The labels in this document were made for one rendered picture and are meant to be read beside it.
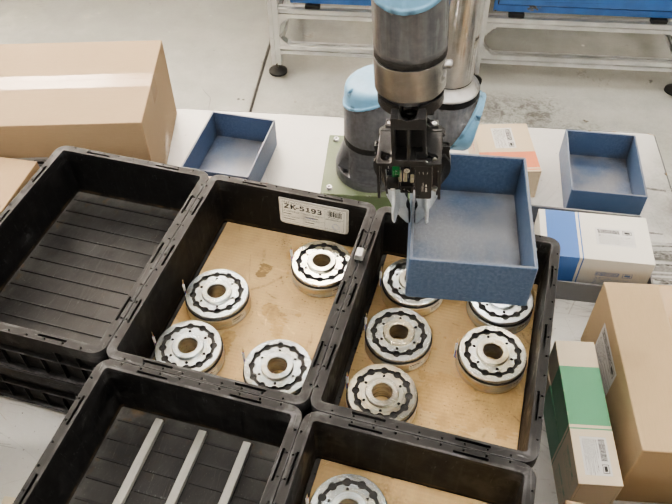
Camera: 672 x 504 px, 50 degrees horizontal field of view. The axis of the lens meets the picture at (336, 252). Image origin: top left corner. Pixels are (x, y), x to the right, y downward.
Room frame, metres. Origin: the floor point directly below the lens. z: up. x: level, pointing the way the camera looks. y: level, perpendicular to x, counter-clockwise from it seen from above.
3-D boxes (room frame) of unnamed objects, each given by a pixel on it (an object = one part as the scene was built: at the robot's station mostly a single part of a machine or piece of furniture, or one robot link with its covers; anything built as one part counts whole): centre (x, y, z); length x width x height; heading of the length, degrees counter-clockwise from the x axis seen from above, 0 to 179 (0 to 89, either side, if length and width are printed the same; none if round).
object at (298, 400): (0.72, 0.13, 0.92); 0.40 x 0.30 x 0.02; 163
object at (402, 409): (0.55, -0.06, 0.86); 0.10 x 0.10 x 0.01
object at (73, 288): (0.81, 0.42, 0.87); 0.40 x 0.30 x 0.11; 163
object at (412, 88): (0.64, -0.08, 1.34); 0.08 x 0.08 x 0.05
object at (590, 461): (0.54, -0.37, 0.79); 0.24 x 0.06 x 0.06; 175
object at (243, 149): (1.24, 0.23, 0.74); 0.20 x 0.15 x 0.07; 166
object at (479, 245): (0.65, -0.17, 1.10); 0.20 x 0.15 x 0.07; 174
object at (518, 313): (0.72, -0.26, 0.86); 0.10 x 0.10 x 0.01
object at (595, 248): (0.92, -0.48, 0.75); 0.20 x 0.12 x 0.09; 81
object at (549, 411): (0.55, -0.37, 0.73); 0.24 x 0.06 x 0.06; 177
